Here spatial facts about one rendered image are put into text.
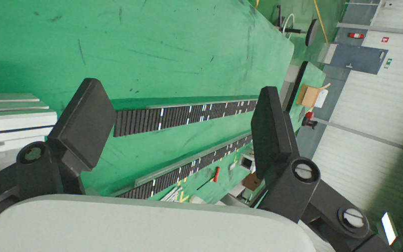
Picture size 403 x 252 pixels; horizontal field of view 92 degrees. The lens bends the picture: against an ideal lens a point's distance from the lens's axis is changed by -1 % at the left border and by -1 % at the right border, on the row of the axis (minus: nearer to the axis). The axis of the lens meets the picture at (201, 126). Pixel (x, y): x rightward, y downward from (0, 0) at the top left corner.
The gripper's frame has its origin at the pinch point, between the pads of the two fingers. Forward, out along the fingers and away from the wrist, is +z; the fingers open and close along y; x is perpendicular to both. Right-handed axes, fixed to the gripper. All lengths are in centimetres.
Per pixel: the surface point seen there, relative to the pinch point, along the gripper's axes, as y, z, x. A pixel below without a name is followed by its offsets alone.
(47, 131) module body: -16.2, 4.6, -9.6
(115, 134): -15.2, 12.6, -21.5
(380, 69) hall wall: 695, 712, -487
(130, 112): -13.1, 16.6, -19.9
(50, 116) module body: -15.8, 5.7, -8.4
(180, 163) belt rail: -6, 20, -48
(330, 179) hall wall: 613, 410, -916
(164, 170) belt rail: -10.0, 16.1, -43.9
